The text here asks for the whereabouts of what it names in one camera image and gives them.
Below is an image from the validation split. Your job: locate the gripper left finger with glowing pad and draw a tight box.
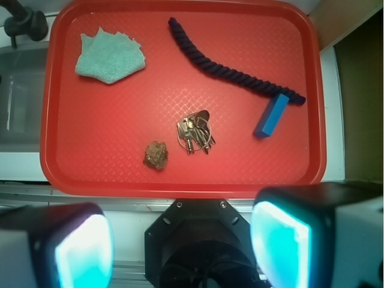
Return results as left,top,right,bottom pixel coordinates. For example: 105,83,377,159
1,203,114,287

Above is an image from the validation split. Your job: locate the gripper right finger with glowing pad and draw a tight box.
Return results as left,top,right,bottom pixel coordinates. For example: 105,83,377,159
250,182,383,287

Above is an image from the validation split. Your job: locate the brown rock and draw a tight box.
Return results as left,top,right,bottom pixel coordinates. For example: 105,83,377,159
143,141,169,170

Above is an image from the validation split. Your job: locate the blue rectangular block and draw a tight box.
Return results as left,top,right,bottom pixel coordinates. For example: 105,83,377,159
253,94,289,139

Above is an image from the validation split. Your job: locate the red plastic tray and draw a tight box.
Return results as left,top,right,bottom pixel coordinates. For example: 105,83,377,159
40,1,326,198

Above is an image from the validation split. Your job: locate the bunch of metal keys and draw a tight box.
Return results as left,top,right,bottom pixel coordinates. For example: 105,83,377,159
176,110,216,155

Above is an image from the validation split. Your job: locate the stainless steel sink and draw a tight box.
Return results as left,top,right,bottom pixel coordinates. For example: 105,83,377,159
1,47,47,152

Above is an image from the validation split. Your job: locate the light green cloth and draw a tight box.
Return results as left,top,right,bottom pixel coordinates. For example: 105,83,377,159
75,28,146,85

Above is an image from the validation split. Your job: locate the dark purple twisted rope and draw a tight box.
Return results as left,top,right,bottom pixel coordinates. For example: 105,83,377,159
167,17,307,106

